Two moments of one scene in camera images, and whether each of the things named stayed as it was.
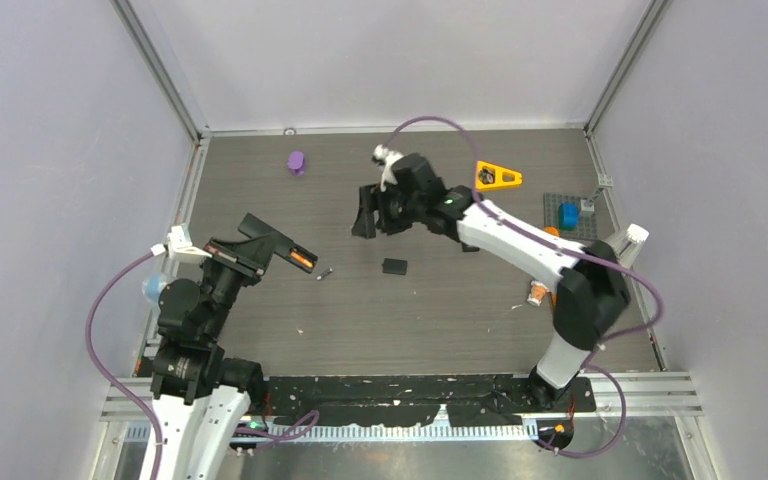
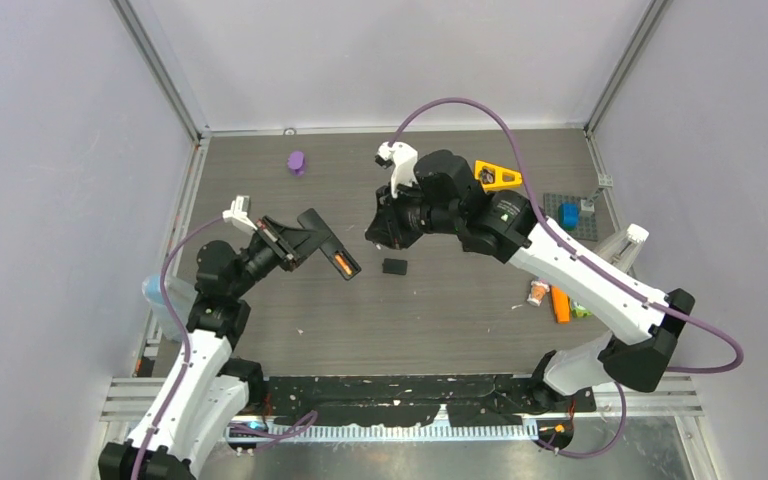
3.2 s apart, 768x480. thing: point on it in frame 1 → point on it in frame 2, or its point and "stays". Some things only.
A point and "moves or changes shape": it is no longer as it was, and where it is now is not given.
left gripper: x=250 y=257 → x=285 y=243
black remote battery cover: x=395 y=266 stays
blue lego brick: x=568 y=215 stays
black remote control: x=253 y=227 moves or changes shape
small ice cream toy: x=538 y=290 stays
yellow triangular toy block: x=490 y=176 stays
